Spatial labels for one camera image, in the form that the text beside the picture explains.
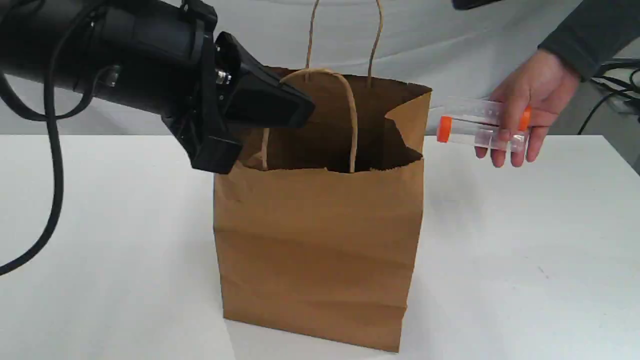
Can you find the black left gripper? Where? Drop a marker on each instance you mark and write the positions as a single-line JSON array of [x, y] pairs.
[[230, 86]]

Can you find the brown paper bag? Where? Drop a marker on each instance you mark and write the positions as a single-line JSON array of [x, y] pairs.
[[317, 229]]

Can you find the clear tube orange caps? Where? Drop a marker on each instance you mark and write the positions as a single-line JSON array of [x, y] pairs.
[[476, 123]]

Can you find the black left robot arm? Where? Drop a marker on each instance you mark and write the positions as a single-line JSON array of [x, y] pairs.
[[155, 57]]

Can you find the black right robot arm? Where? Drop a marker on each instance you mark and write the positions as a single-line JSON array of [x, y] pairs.
[[463, 5]]

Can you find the dark sleeved forearm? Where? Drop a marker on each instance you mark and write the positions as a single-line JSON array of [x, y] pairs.
[[593, 34]]

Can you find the person's bare hand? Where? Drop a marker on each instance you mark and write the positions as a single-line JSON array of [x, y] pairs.
[[545, 85]]

